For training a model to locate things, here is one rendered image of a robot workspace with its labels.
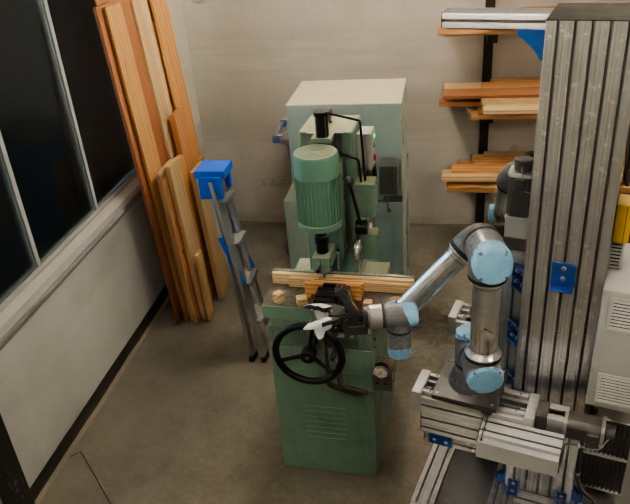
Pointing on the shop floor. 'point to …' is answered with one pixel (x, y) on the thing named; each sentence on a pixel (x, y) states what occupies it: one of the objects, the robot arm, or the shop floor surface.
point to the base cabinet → (333, 413)
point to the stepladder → (226, 223)
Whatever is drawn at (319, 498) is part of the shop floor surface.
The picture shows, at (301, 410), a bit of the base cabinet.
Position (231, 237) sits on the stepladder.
